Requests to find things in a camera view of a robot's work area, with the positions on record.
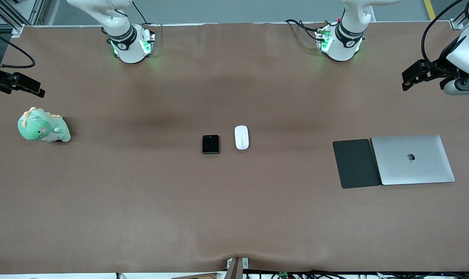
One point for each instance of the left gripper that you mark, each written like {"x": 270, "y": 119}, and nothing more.
{"x": 443, "y": 66}

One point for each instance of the white computer mouse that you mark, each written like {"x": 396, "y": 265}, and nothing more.
{"x": 242, "y": 137}

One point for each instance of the black flip phone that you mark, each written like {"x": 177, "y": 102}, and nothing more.
{"x": 211, "y": 144}

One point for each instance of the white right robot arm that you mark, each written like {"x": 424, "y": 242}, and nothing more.
{"x": 128, "y": 42}

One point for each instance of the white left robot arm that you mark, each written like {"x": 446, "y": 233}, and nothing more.
{"x": 345, "y": 42}

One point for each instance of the black mouse pad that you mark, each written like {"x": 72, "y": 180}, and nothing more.
{"x": 355, "y": 163}

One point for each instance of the green dinosaur plush toy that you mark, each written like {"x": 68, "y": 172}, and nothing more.
{"x": 40, "y": 128}

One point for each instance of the silver laptop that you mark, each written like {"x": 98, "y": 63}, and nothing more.
{"x": 412, "y": 159}

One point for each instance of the brown table cover cloth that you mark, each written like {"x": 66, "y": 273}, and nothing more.
{"x": 180, "y": 201}

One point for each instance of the small green circuit board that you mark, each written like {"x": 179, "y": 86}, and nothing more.
{"x": 283, "y": 275}

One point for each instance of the aluminium frame strut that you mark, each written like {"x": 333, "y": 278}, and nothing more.
{"x": 15, "y": 28}
{"x": 456, "y": 24}

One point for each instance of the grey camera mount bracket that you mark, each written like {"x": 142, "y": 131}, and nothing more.
{"x": 245, "y": 263}

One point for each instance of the brown wooden post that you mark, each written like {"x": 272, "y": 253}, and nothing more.
{"x": 234, "y": 269}

